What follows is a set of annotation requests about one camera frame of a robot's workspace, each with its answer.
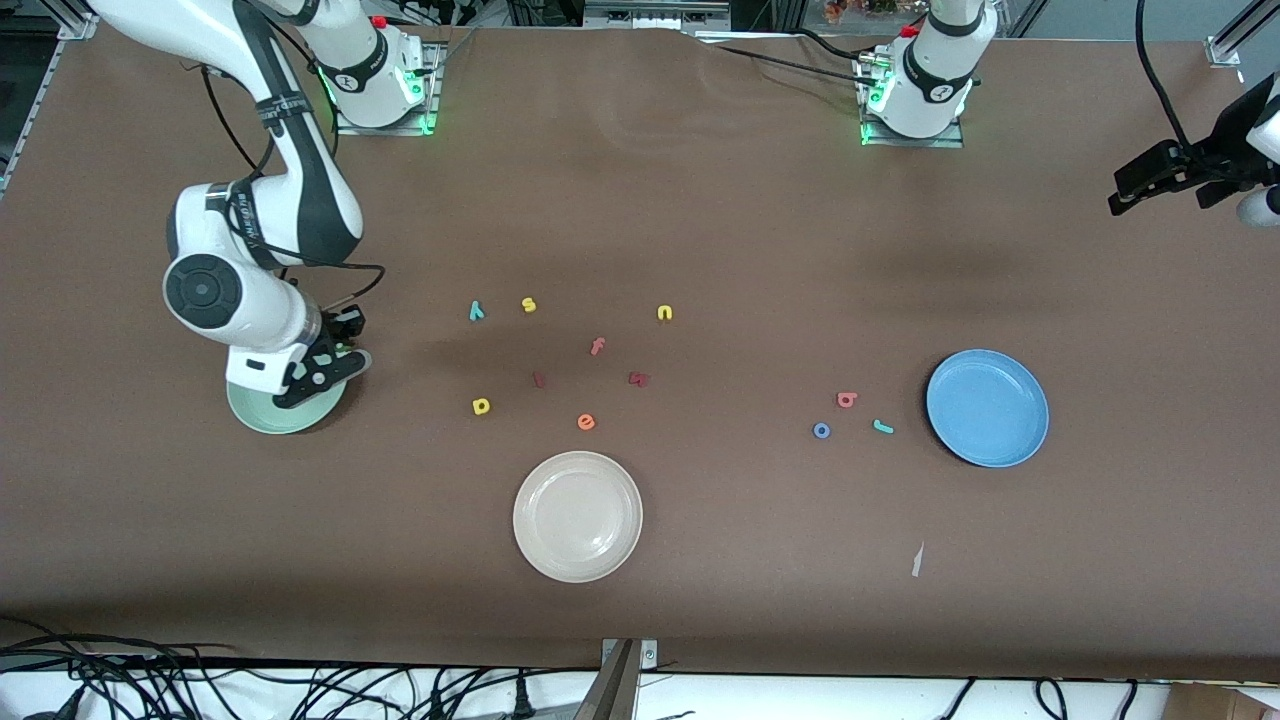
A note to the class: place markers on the grey metal frame piece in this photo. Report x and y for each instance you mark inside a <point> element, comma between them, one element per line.
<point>650,15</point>

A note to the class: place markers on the blue plate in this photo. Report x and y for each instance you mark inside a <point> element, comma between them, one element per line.
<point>987,407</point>

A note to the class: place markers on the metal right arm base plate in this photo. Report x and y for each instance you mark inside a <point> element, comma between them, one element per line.
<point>380,131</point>

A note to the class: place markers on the brown table cover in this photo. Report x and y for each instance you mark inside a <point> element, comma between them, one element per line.
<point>700,200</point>

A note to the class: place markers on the cream white plate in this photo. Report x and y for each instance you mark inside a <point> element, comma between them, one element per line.
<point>578,516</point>

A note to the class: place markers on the grey angled beam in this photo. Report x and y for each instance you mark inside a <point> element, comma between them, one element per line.
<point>610,695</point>

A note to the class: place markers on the aluminium frame profile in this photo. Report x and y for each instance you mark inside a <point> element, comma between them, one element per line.
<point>70,28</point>
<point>1225,50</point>

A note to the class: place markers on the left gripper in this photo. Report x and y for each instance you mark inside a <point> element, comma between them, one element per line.
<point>1211,161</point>

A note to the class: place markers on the cardboard box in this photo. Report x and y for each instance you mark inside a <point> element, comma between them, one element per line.
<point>1220,705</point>

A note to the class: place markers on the orange artificial flowers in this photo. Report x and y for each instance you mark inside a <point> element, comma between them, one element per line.
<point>860,8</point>

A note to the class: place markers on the light green plate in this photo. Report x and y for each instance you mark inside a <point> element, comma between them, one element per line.
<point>260,418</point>

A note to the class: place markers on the small grey paper scrap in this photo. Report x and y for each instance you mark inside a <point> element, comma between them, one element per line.
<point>917,560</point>

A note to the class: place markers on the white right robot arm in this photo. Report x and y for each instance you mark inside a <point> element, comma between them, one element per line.
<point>250,310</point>

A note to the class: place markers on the metal corner bracket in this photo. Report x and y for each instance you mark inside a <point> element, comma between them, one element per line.
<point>648,655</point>

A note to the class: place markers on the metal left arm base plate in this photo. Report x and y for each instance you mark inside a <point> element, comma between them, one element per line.
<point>950,142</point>

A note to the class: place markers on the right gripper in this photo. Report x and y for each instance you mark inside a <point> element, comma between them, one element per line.
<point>333,333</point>

